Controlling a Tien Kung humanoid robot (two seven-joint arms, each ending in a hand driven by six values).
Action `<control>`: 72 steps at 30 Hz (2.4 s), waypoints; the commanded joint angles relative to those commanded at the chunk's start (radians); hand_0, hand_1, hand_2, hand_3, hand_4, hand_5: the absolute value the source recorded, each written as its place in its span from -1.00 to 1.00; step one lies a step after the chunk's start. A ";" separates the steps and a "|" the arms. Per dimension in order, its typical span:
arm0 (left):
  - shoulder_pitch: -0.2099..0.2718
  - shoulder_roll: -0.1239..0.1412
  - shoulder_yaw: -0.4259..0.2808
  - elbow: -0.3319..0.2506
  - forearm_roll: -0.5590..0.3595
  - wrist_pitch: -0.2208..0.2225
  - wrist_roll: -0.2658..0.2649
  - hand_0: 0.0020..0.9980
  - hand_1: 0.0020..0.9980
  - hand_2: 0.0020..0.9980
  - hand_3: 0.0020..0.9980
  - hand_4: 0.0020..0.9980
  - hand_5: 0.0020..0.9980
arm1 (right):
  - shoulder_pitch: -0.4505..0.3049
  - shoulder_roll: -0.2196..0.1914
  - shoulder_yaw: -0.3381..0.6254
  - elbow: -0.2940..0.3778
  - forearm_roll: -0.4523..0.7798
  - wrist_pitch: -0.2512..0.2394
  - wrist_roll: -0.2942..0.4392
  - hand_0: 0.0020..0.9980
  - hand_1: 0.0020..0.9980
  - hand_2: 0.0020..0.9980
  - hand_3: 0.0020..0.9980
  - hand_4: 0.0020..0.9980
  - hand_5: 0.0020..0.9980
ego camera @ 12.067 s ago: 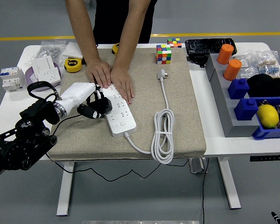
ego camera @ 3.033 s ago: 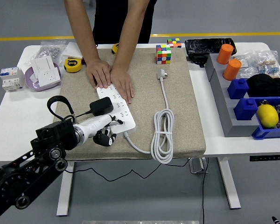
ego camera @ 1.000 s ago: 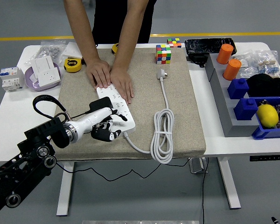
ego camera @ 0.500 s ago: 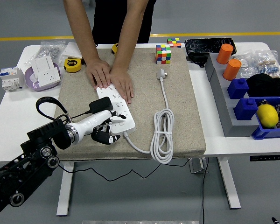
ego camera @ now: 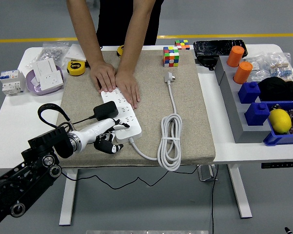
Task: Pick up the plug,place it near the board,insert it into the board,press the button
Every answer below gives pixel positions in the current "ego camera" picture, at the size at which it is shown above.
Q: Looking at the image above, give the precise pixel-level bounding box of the person's right hand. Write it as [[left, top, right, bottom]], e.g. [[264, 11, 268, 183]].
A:
[[89, 60, 117, 93]]

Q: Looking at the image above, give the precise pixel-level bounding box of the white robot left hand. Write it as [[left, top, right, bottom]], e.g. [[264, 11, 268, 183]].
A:
[[74, 117, 131, 155]]

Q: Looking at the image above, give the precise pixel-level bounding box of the person's left hand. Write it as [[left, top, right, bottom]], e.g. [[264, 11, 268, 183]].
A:
[[114, 70, 141, 109]]

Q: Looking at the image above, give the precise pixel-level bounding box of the black adapter cord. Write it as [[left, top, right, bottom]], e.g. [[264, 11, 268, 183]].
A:
[[61, 114, 201, 190]]

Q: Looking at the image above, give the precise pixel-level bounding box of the black power adapter plug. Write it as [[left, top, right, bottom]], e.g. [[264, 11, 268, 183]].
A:
[[92, 101, 119, 121]]

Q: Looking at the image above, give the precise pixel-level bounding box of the white power strip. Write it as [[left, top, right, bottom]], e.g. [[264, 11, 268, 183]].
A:
[[101, 89, 143, 144]]

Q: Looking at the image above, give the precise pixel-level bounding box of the grey-brown mat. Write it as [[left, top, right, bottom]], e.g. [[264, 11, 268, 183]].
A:
[[55, 50, 216, 169]]

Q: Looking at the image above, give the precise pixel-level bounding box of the yellow tape measure black face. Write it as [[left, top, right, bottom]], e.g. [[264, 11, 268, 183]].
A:
[[66, 60, 86, 77]]

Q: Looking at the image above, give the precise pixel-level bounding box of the large puzzle cube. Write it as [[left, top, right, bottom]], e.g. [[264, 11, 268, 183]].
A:
[[163, 46, 180, 68]]

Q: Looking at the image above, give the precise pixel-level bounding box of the person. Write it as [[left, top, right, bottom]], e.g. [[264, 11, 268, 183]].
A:
[[96, 0, 165, 47]]

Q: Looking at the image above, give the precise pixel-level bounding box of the plastic bag of screws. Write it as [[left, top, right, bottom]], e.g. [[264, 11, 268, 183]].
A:
[[26, 41, 70, 69]]

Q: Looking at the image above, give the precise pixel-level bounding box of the purple plate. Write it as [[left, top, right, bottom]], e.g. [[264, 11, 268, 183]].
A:
[[25, 64, 64, 96]]

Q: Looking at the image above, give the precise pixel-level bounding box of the white table leg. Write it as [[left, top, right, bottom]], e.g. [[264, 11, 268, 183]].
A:
[[228, 163, 253, 218], [59, 168, 79, 226]]

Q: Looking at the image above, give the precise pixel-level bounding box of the black table control panel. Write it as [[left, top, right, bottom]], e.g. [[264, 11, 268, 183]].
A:
[[260, 161, 293, 169]]

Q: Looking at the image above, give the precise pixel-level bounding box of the small puzzle cube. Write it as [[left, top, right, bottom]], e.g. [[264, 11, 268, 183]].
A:
[[174, 39, 190, 51]]

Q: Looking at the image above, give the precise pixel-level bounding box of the blue plastic bin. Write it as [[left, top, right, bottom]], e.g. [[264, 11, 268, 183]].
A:
[[263, 99, 293, 147]]

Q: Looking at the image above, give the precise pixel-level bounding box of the white circuit breaker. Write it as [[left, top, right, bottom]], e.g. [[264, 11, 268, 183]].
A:
[[0, 69, 26, 96]]

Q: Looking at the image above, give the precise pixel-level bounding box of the black wrapped tray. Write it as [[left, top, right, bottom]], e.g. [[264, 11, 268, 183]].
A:
[[193, 39, 249, 60]]

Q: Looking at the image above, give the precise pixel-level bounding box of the silver box under table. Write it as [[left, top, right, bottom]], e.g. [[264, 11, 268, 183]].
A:
[[197, 164, 218, 182]]

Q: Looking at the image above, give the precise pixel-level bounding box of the grey stepped block holder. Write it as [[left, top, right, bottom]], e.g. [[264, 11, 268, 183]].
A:
[[214, 55, 272, 144]]

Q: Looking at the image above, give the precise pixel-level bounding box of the yellow lemon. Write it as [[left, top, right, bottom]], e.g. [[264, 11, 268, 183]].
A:
[[268, 109, 293, 134]]

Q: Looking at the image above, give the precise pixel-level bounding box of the orange cylinder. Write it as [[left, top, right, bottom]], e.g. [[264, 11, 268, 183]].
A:
[[233, 61, 253, 85], [226, 46, 245, 68]]

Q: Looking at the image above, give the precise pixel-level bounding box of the blue block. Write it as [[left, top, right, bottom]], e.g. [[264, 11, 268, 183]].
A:
[[238, 81, 261, 104], [244, 102, 271, 127]]

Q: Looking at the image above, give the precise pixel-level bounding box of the clear plastic parts bag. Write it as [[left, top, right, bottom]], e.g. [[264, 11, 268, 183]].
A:
[[244, 55, 272, 82]]

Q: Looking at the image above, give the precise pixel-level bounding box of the black cloth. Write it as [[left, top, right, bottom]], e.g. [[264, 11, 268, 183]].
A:
[[257, 77, 293, 102]]

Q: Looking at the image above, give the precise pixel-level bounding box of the plastic bag of resistors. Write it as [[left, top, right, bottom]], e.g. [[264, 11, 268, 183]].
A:
[[268, 52, 293, 82]]

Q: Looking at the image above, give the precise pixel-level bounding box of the white square wall switch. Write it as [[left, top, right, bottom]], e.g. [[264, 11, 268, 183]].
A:
[[64, 43, 87, 61]]

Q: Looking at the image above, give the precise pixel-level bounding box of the white power strip cord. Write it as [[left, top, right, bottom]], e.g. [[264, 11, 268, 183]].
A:
[[129, 71, 183, 172]]

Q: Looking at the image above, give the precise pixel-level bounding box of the white wall socket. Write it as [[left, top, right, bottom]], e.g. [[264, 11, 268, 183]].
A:
[[39, 70, 64, 91]]

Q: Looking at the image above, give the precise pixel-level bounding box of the white switch panel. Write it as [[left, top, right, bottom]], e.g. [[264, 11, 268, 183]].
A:
[[36, 58, 59, 82]]

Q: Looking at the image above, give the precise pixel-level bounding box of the black hanging cable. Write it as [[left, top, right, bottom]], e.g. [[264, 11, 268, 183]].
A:
[[211, 164, 219, 234]]

